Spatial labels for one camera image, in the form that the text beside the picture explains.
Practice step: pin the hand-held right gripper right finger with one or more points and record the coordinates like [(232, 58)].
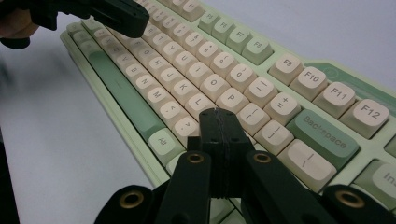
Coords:
[(233, 149)]

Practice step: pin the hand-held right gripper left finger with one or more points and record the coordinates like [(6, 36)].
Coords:
[(216, 149)]

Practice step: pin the green and cream keyboard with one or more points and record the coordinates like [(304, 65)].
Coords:
[(214, 82)]

